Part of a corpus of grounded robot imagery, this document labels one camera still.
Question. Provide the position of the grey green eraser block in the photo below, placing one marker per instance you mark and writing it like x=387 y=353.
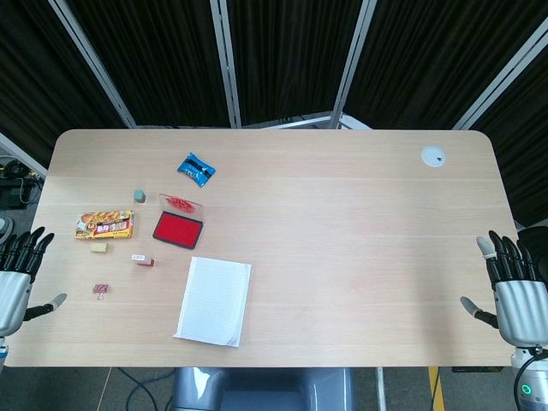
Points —
x=140 y=196

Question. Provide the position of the grey table leg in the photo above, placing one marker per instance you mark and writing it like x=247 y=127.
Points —
x=380 y=389

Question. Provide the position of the white red stamp block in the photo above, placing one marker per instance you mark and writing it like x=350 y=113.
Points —
x=143 y=259

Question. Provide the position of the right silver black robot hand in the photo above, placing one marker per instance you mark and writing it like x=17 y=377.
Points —
x=520 y=308

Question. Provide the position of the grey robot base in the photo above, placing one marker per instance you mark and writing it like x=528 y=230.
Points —
x=261 y=391

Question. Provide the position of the blue snack packet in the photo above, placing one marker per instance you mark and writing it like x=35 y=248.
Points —
x=196 y=169

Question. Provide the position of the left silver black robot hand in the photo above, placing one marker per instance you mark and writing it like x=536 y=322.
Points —
x=10 y=295

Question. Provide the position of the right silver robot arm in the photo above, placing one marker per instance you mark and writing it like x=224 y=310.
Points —
x=533 y=381

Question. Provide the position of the white lined notepad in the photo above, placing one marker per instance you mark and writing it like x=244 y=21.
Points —
x=214 y=299

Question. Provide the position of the orange yellow printed box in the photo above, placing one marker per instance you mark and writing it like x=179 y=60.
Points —
x=105 y=224

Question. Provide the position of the red ink pad clear lid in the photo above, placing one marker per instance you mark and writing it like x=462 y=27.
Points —
x=177 y=229

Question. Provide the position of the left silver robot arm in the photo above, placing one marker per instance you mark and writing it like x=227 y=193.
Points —
x=2 y=351

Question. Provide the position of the pink binder clip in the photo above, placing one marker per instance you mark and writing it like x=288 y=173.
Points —
x=101 y=290

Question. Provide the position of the black folding screen panel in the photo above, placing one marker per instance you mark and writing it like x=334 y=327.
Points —
x=291 y=55
x=428 y=55
x=526 y=150
x=25 y=64
x=150 y=55

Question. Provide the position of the pale yellow eraser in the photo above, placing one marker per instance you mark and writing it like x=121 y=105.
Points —
x=99 y=248

